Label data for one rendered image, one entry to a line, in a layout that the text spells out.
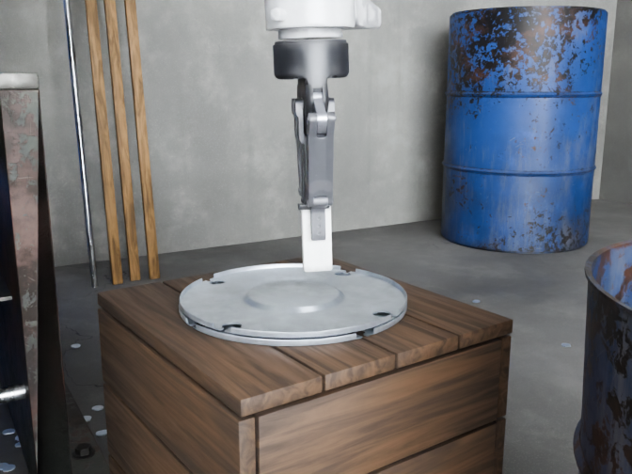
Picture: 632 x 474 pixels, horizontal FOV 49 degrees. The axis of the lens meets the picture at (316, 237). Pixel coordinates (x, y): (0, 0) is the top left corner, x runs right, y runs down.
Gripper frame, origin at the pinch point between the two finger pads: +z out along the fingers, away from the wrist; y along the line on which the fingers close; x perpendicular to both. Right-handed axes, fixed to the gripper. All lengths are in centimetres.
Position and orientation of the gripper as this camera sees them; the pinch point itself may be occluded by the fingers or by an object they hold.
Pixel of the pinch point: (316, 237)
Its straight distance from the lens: 73.4
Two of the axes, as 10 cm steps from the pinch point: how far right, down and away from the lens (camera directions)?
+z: 0.3, 9.7, 2.4
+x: 9.9, -0.6, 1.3
